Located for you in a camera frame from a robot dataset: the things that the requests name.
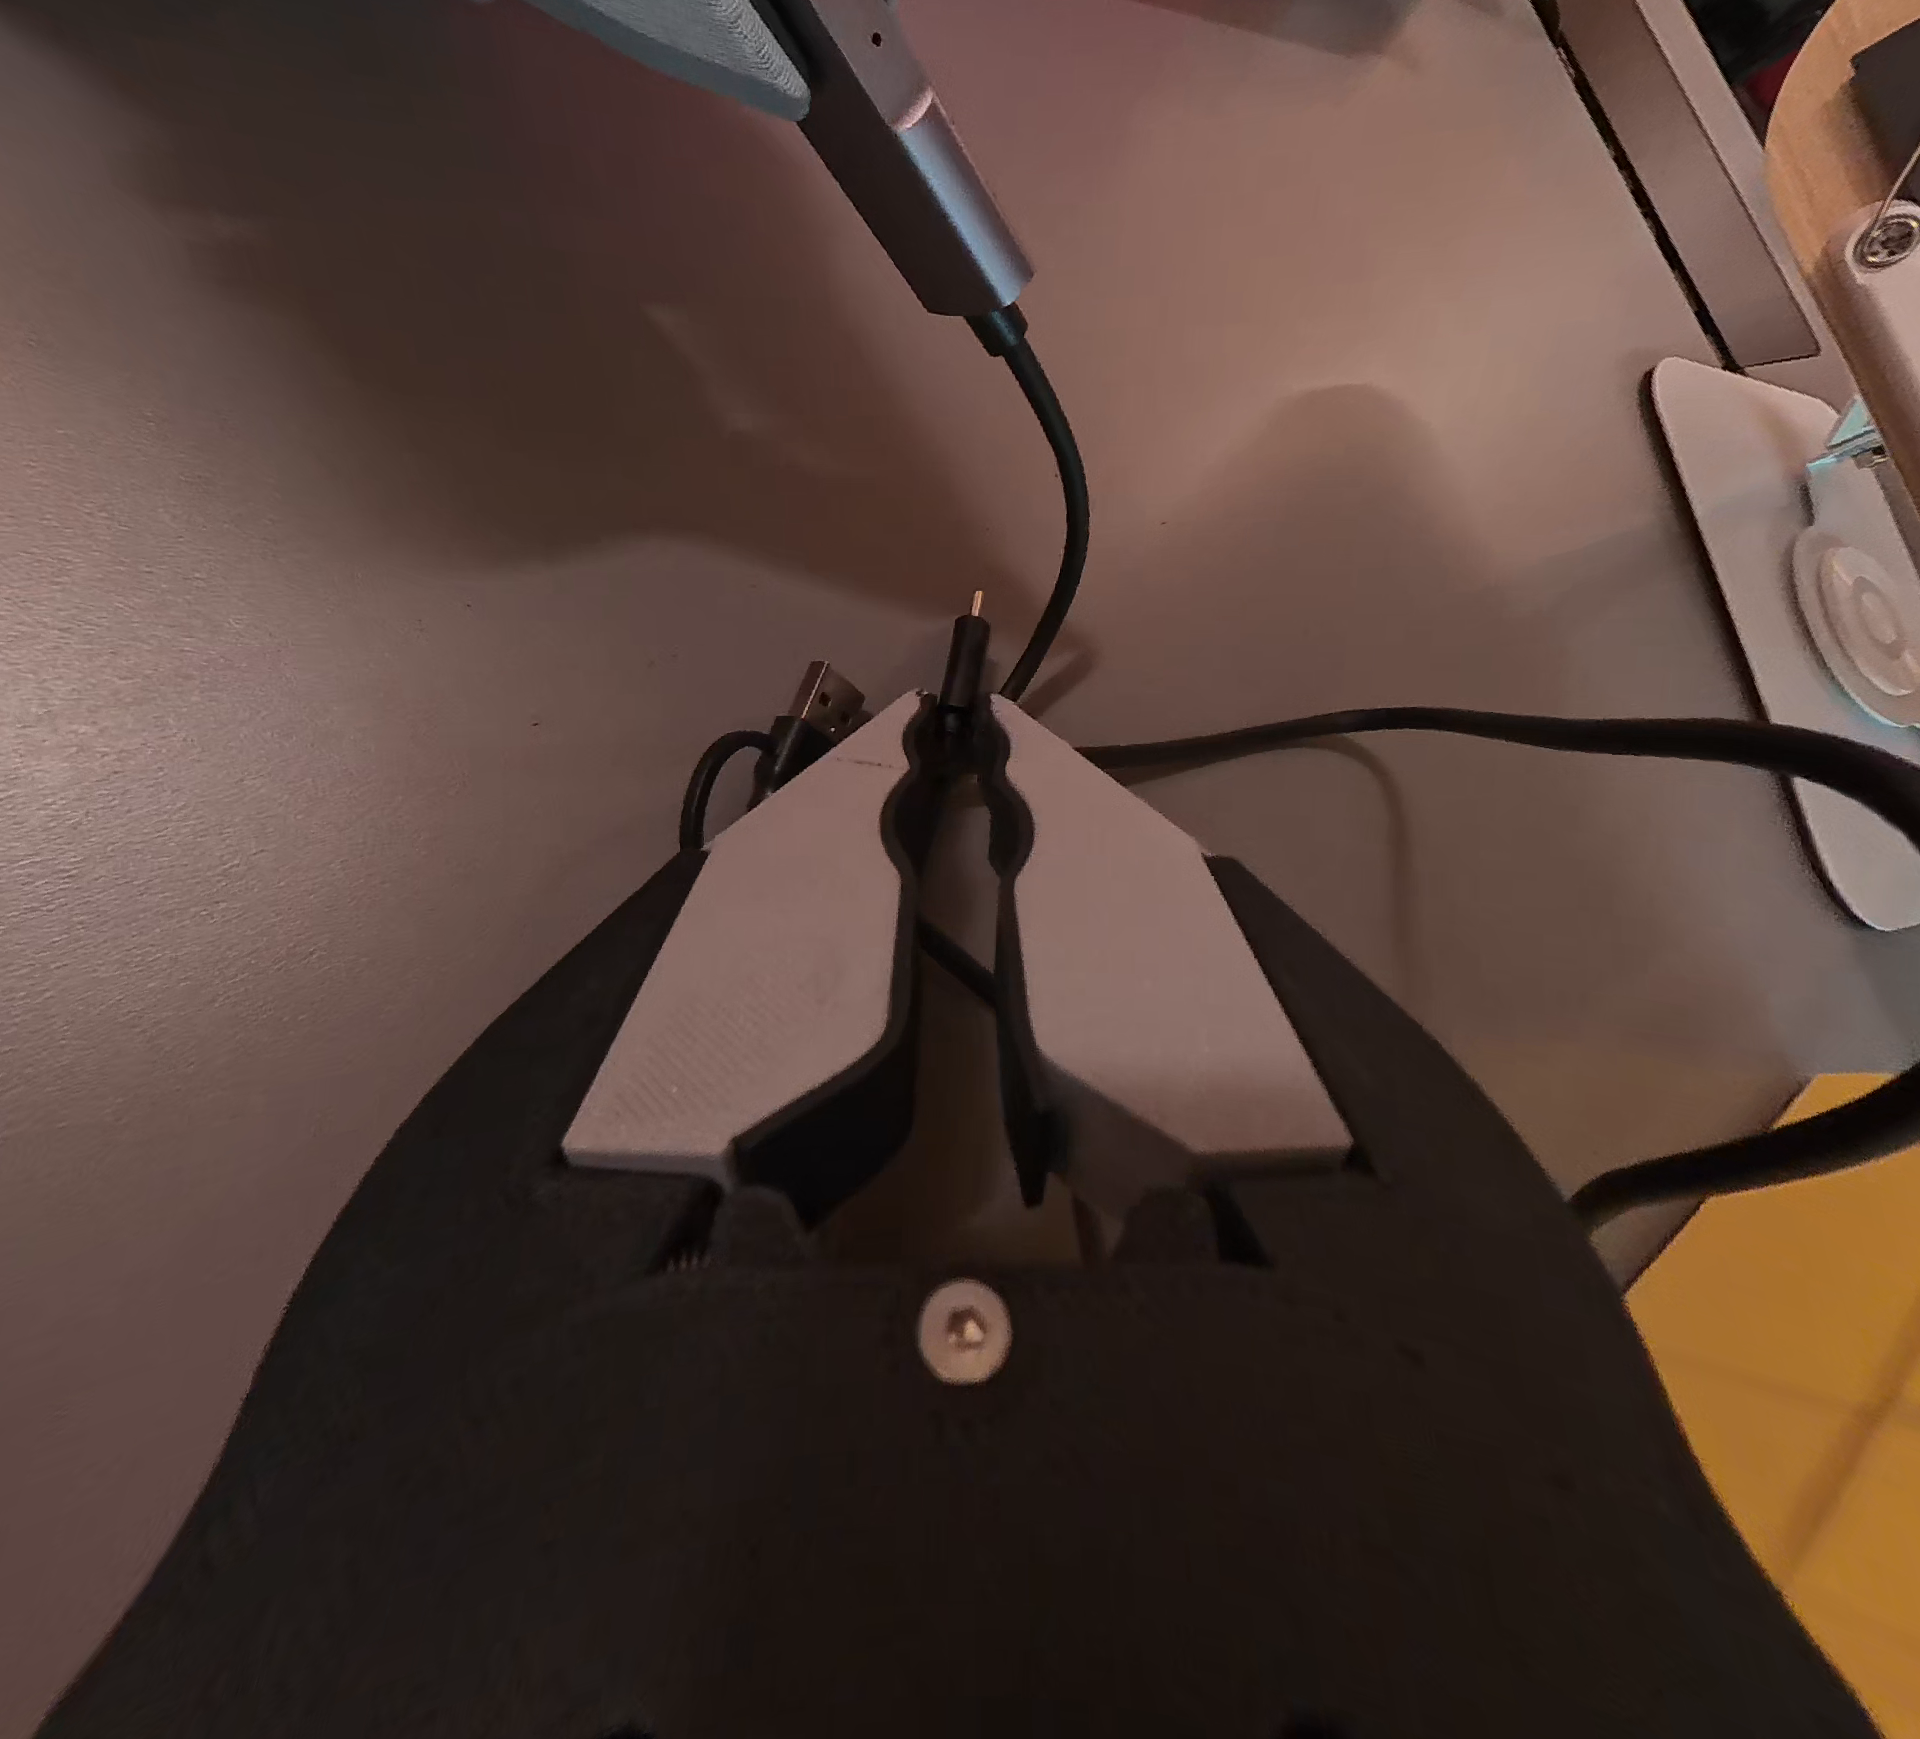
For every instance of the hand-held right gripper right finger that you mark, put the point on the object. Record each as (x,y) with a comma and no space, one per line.
(1172,991)

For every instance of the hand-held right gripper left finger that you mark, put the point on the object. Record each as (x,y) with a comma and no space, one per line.
(752,991)

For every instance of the grey usb hub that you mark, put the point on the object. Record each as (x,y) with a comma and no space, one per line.
(903,135)

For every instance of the black flat panel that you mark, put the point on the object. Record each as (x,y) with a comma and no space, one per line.
(1667,150)

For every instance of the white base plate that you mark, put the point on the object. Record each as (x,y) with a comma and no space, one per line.
(1742,540)

